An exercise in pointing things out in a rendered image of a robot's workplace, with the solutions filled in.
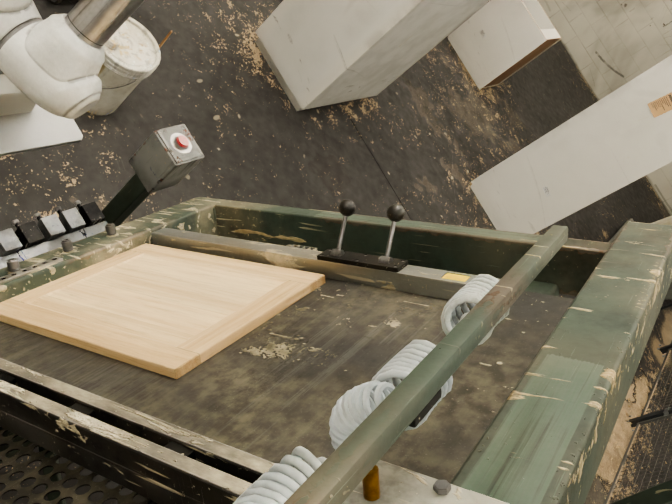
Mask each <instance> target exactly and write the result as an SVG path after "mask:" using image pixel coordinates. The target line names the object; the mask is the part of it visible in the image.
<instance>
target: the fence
mask: <svg viewBox="0 0 672 504"><path fill-rule="evenodd" d="M151 235H152V241H153V245H158V246H164V247H170V248H175V249H181V250H187V251H192V252H198V253H204V254H209V255H215V256H221V257H227V258H232V259H238V260H244V261H249V262H255V263H261V264H266V265H272V266H278V267H283V268H289V269H295V270H300V271H306V272H312V273H318V274H323V275H325V278H330V279H335V280H341V281H346V282H352V283H357V284H363V285H369V286H374V287H380V288H385V289H391V290H397V291H402V292H408V293H413V294H419V295H425V296H430V297H436V298H441V299H447V300H450V299H451V298H452V297H453V296H454V295H455V294H456V293H457V292H458V291H459V290H460V289H461V288H462V287H463V286H465V285H466V284H467V283H468V282H470V281H471V280H472V279H473V278H476V277H477V276H478V275H472V274H466V273H459V272H452V271H446V270H439V269H433V268H426V267H420V266H413V265H407V266H406V267H404V268H403V269H402V270H400V271H399V272H391V271H385V270H378V269H372V268H366V267H360V266H354V265H347V264H341V263H335V262H329V261H323V260H317V255H318V254H320V253H322V251H315V250H309V249H302V248H296V247H289V246H283V245H276V244H270V243H263V242H256V241H250V240H243V239H237V238H230V237H224V236H217V235H211V234H204V233H198V232H191V231H185V230H178V229H172V228H163V229H160V230H158V231H155V232H152V233H151ZM447 273H451V274H457V275H464V276H470V278H469V279H468V280H467V281H465V282H463V281H457V280H451V279H444V278H442V277H443V276H444V275H445V274H447Z"/></svg>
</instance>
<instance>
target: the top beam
mask: <svg viewBox="0 0 672 504"><path fill-rule="evenodd" d="M671 281H672V226H671V225H661V224H650V223H640V222H626V224H625V225H624V227H623V228H622V229H621V231H620V232H619V234H618V235H617V237H616V238H615V240H614V241H613V243H612V244H611V246H610V247H609V249H608V250H607V252H606V253H605V255H604V256H603V258H602V259H601V261H600V262H599V264H598V265H597V267H596V268H595V269H594V271H593V272H592V274H591V275H590V277H589V278H588V280H587V281H586V283H585V284H584V286H583V287H582V289H581V290H580V292H579V293H578V295H577V296H576V298H575V299H574V301H573V302H572V304H571V305H570V307H569V308H568V309H567V311H566V312H565V314H564V315H563V317H562V318H561V320H560V321H559V323H558V324H557V326H556V327H555V329H554V330H553V332H552V333H551V335H550V336H549V338H548V339H547V341H546V342H545V344H544V345H543V346H542V348H541V349H540V351H539V352H538V354H537V355H536V357H535V358H534V360H533V361H532V363H531V364H530V366H529V367H528V369H527V370H526V372H525V373H524V375H523V376H522V378H521V379H520V381H519V382H518V384H517V385H516V386H515V388H514V389H513V391H512V392H511V394H510V395H509V397H508V398H507V400H506V401H505V403H504V404H503V406H502V407H501V409H500V410H499V412H498V413H497V415H496V416H495V418H494V419H493V421H492V422H491V424H490V425H489V426H488V428H487V429H486V431H485V432H484V434H483V435H482V437H481V438H480V440H479V441H478V443H477V444H476V446H475V447H474V449H473V450H472V452H471V453H470V455H469V456H468V458H467V459H466V461H465V462H464V463H463V465H462V466H461V468H460V469H459V471H458V472H457V474H456V475H455V477H454V478H453V480H452V481H451V483H450V484H452V485H455V486H458V487H461V488H464V489H467V490H471V491H474V492H477V493H480V494H483V495H486V496H489V497H492V498H495V499H497V500H500V501H503V502H506V503H509V504H584V503H585V500H586V498H587V495H588V493H589V490H590V488H591V485H592V482H593V480H594V477H595V475H596V472H597V470H598V467H599V465H600V462H601V460H602V457H603V454H604V452H605V449H606V447H607V444H608V442H609V439H610V437H611V434H612V432H613V429H614V426H615V424H616V421H617V419H618V416H619V414H620V411H621V409H622V406H623V403H624V401H625V398H626V396H627V393H628V391H629V388H630V386H631V383H632V381H633V378H634V375H635V373H636V370H637V368H638V365H639V363H640V360H641V358H642V355H643V352H644V350H645V347H646V345H647V342H648V340H649V337H650V335H651V332H652V330H653V327H654V324H655V322H656V319H657V317H658V314H659V312H660V309H661V307H662V304H663V301H664V299H665V296H666V294H667V291H668V289H669V286H670V284H671Z"/></svg>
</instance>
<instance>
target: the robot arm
mask: <svg viewBox="0 0 672 504"><path fill-rule="evenodd" d="M143 1H144V0H79V2H78V3H77V4H76V5H75V6H74V7H73V8H72V10H71V11H70V12H69V13H68V14H53V15H51V16H49V17H48V18H47V19H45V20H43V19H42V17H41V16H40V14H39V12H38V10H37V8H36V6H35V4H34V2H33V0H0V75H1V74H5V75H6V76H7V77H8V79H9V80H10V81H11V82H12V83H13V84H14V85H15V86H16V87H17V88H18V89H19V90H20V91H21V92H22V93H23V94H25V95H26V96H27V97H28V98H29V99H30V100H31V101H33V102H34V103H35V104H37V105H38V106H39V107H41V108H43V109H44V110H46V111H48V112H49V113H51V114H53V115H56V116H59V117H64V118H67V119H75V118H77V117H79V116H81V115H83V114H84V113H86V112H87V111H89V110H90V109H91V108H92V107H94V106H95V105H96V104H97V102H98V101H99V99H100V95H101V92H102V82H101V80H100V78H99V77H98V76H97V75H98V74H99V71H100V69H101V67H102V65H103V63H104V61H105V51H104V46H103V45H104V44H105V43H106V42H107V41H108V40H109V39H110V38H111V36H112V35H113V34H114V33H115V32H116V31H117V30H118V29H119V28H120V27H121V26H122V24H123V23H124V22H125V21H126V20H127V19H128V18H129V17H130V16H131V15H132V14H133V12H134V11H135V10H136V9H137V8H138V7H139V6H140V5H141V4H142V3H143Z"/></svg>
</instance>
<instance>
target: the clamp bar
mask: <svg viewBox="0 0 672 504"><path fill-rule="evenodd" d="M394 389H395V387H394V386H393V384H391V383H388V382H380V381H377V380H374V381H370V382H367V383H363V384H361V385H359V386H355V387H354V388H353V389H352V390H348V391H347V392H346V393H345V394H344V395H343V396H341V397H340V398H339V400H338V401H337V403H336V405H335V406H334V407H333V408H332V414H331V417H330V421H329V426H330V431H329V435H330V437H331V439H332V441H331V444H332V446H333V448H334V449H335V450H336V449H337V448H338V447H339V446H340V445H341V444H342V443H343V442H344V440H345V439H346V438H347V437H348V436H349V435H350V434H351V433H352V432H353V431H354V430H355V429H356V428H357V427H358V426H359V425H360V424H361V423H362V422H363V421H364V420H365V419H366V418H367V417H368V416H369V415H370V414H371V413H372V412H373V411H374V409H375V408H376V407H377V406H378V405H379V404H380V403H381V402H382V401H383V400H384V399H385V398H386V397H387V396H388V395H389V394H390V393H391V392H392V391H393V390H394ZM440 398H441V389H440V390H439V391H438V392H437V393H436V395H435V396H434V397H433V398H432V399H431V400H430V402H429V403H428V404H427V405H426V406H425V407H424V409H423V410H422V411H421V412H420V413H419V414H418V416H417V417H416V418H415V419H414V420H413V421H412V423H411V424H410V425H409V426H410V427H413V428H415V427H416V426H417V425H418V424H419V423H420V422H421V420H422V419H423V418H424V417H425V416H426V415H427V413H428V412H429V411H430V410H431V409H432V407H433V406H434V405H435V404H436V403H437V401H438V400H439V399H440ZM0 427H2V428H4V429H6V430H8V431H10V432H12V433H14V434H16V435H18V436H20V437H22V438H24V439H26V440H29V441H31V442H33V443H35V444H37V445H39V446H41V447H43V448H45V449H47V450H49V451H51V452H53V453H55V454H57V455H59V456H61V457H64V458H66V459H68V460H70V461H72V462H74V463H76V464H78V465H80V466H82V467H84V468H86V469H88V470H90V471H92V472H94V473H96V474H99V475H101V476H103V477H105V478H107V479H109V480H111V481H113V482H115V483H117V484H119V485H121V486H123V487H125V488H127V489H129V490H131V491H134V492H136V493H138V494H140V495H142V496H144V497H146V498H148V499H150V500H152V501H154V502H156V503H158V504H233V503H234V502H235V501H236V499H237V498H238V497H239V496H240V495H241V494H242V493H243V492H244V491H245V490H247V488H248V487H249V486H250V485H252V484H253V483H254V482H255V481H257V480H258V478H259V477H260V476H261V475H263V474H264V473H265V472H268V471H269V469H270V468H271V467H272V466H273V465H274V464H275V463H273V462H270V461H267V460H265V459H262V458H260V457H257V456H254V455H252V454H249V453H247V452H244V451H241V450H239V449H236V448H234V447H231V446H228V445H226V444H223V443H221V442H218V441H215V440H213V439H210V438H208V437H205V436H202V435H200V434H197V433H194V432H192V431H189V430H187V429H184V428H181V427H179V426H176V425H174V424H171V423H168V422H166V421H163V420H161V419H158V418H155V417H153V416H150V415H148V414H145V413H142V412H140V411H137V410H135V409H132V408H129V407H127V406H124V405H122V404H119V403H116V402H114V401H111V400H109V399H106V398H103V397H101V396H98V395H95V394H93V393H90V392H88V391H85V390H82V389H80V388H77V387H75V386H72V385H69V384H67V383H64V382H62V381H59V380H56V379H54V378H51V377H49V376H46V375H43V374H41V373H38V372H36V371H33V370H30V369H28V368H25V367H23V366H20V365H17V364H15V363H12V362H9V361H7V360H4V359H2V358H0ZM342 504H509V503H506V502H503V501H500V500H497V499H495V498H492V497H489V496H486V495H483V494H480V493H477V492H474V491H471V490H467V489H464V488H461V487H458V486H455V485H452V484H450V483H449V482H448V481H447V480H438V479H435V478H432V477H429V476H426V475H423V474H420V473H417V472H414V471H411V470H408V469H405V468H402V467H400V466H397V465H394V464H391V463H388V462H385V461H382V460H379V461H378V462H377V463H376V465H375V466H374V467H373V468H372V469H371V470H370V472H369V473H368V474H367V475H366V476H365V477H364V479H363V480H362V481H361V482H360V483H359V484H358V486H357V487H356V488H355V489H354V490H353V492H352V493H351V494H350V495H349V496H348V497H347V499H346V500H345V501H344V502H343V503H342Z"/></svg>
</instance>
